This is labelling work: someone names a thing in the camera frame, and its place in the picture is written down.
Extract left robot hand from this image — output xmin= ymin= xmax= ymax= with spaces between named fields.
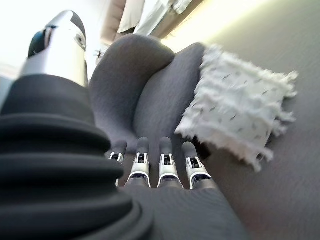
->
xmin=0 ymin=9 xmax=251 ymax=240

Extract white fringed cushion black stitches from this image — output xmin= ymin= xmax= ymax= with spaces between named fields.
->
xmin=174 ymin=44 xmax=300 ymax=173

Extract grey fabric armchair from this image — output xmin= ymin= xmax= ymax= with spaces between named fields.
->
xmin=88 ymin=33 xmax=211 ymax=162

